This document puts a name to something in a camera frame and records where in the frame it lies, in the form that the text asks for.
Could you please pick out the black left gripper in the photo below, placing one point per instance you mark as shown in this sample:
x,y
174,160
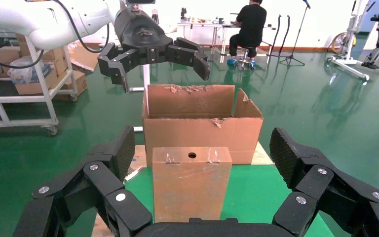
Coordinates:
x,y
140,32

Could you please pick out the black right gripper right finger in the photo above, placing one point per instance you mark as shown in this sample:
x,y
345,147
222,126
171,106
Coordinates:
x,y
320,183

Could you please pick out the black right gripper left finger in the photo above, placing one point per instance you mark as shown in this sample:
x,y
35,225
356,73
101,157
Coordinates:
x,y
94,180

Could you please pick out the small cardboard box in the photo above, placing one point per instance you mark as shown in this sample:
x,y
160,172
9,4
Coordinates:
x,y
189,189

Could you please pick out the flat torn cardboard sheet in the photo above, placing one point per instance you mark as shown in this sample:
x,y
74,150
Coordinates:
x,y
83,57

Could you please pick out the cardboard box with round logo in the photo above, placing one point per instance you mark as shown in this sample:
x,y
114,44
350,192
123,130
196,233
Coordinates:
x,y
75,85

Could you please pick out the large open cardboard carton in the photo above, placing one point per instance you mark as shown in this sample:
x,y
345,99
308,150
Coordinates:
x,y
202,134

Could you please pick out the tall brown cardboard box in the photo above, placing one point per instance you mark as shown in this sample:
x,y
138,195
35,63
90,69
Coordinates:
x,y
57,60

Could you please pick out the cardboard box with blue print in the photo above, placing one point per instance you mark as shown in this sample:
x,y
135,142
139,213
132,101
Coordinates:
x,y
32,87

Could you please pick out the plain brown cardboard box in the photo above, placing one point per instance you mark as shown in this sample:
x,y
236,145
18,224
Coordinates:
x,y
6,54

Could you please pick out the black desktop device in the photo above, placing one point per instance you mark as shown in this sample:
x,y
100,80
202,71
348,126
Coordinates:
x,y
183,13

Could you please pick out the white office table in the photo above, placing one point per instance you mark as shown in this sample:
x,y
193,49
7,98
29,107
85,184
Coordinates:
x,y
206,25

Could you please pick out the green table cloth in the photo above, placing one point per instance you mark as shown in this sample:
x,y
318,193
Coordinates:
x,y
251,196

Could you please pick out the open laptop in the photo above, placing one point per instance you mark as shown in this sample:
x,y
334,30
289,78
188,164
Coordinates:
x,y
233,19

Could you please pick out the chrome wheeled stool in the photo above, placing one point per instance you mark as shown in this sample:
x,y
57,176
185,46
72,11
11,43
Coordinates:
x,y
247,49

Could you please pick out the white metal shelf trolley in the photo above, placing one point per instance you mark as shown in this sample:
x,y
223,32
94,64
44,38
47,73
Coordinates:
x,y
19,98

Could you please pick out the black tripod microphone stand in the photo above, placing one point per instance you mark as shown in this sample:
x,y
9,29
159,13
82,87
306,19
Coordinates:
x,y
291,58

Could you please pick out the clear plastic bag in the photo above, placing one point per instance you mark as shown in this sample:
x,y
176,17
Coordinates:
x,y
21,72

